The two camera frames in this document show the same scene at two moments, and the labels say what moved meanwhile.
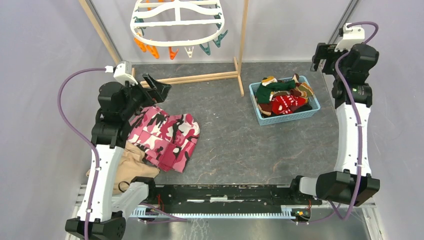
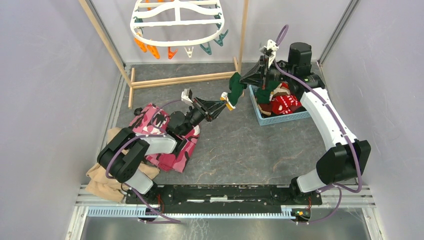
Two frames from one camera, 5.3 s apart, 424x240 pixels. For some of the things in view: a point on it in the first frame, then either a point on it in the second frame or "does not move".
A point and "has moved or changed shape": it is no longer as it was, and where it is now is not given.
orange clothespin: [172, 54] does not move
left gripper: [158, 91] → [217, 106]
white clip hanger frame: [176, 13] does not move
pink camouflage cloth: [167, 140] does not move
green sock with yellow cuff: [266, 81] has moved or changed shape
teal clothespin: [207, 50] does not move
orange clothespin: [154, 50] does not move
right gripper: [325, 51] → [255, 81]
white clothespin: [189, 52] does not move
